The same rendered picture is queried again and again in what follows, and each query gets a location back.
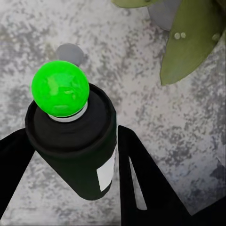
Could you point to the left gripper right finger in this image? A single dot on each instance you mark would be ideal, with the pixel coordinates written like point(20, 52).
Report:
point(164, 208)

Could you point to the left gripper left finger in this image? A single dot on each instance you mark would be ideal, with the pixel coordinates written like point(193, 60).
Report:
point(15, 154)

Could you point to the insectifuge atomizer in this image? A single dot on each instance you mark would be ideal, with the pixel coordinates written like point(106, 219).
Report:
point(72, 124)

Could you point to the pot plant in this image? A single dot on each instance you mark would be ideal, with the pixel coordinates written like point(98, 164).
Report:
point(195, 26)

